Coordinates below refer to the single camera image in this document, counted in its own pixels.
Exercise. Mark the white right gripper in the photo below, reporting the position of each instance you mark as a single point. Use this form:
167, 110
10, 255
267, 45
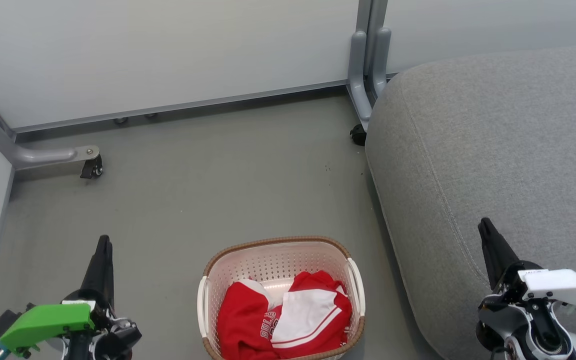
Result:
563, 286

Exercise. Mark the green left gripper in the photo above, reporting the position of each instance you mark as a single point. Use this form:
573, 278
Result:
48, 320

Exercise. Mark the red shirt with printed lettering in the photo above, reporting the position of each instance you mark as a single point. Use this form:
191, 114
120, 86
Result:
240, 320

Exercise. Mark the red and white striped garment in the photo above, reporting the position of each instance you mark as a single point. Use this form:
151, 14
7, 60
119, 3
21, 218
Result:
313, 312

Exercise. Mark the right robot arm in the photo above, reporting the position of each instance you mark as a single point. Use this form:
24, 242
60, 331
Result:
533, 330

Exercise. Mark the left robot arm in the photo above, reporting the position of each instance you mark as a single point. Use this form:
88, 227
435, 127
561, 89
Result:
118, 340

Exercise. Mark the grey fabric sofa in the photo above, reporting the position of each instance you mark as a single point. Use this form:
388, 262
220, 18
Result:
493, 150

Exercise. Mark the black caster wheel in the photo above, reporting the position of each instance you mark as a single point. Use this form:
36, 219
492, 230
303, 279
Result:
93, 169
358, 135

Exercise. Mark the grey curved partition foot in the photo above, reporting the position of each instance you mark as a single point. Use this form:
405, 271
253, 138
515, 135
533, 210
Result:
38, 156

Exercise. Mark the small round levelling foot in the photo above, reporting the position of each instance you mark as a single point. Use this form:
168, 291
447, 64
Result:
120, 120
150, 115

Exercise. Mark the white perforated laundry basket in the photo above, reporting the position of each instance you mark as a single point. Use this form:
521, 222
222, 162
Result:
273, 262

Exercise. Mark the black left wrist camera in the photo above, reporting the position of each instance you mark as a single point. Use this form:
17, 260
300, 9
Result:
3, 320

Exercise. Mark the grey partition bottom rail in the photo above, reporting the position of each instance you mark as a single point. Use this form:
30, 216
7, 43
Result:
183, 106

